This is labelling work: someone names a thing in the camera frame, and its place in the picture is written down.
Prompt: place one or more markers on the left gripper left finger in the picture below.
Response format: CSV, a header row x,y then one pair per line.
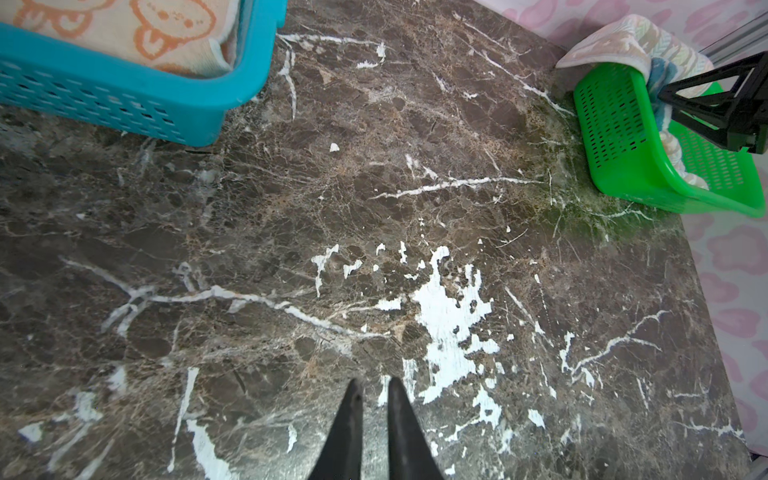
x,y
341,455

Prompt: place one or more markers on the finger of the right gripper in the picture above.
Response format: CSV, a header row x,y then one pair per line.
x,y
705,114

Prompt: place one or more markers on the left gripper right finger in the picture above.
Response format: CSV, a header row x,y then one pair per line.
x,y
409,456

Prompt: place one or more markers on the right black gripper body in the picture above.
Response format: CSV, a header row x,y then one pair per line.
x,y
747,115

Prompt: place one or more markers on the orange bear pattern towel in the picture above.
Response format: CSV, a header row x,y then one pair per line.
x,y
190,38

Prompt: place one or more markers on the blue patterned towel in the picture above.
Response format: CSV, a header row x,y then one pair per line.
x,y
662,73

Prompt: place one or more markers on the green plastic basket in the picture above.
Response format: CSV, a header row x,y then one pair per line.
x,y
627,160

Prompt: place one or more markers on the pale pink patterned towel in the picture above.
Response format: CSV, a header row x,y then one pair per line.
x,y
633,41

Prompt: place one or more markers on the teal plastic basket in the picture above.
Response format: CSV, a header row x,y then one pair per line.
x,y
43,74

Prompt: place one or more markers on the right rear aluminium post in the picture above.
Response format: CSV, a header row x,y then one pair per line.
x,y
745,41

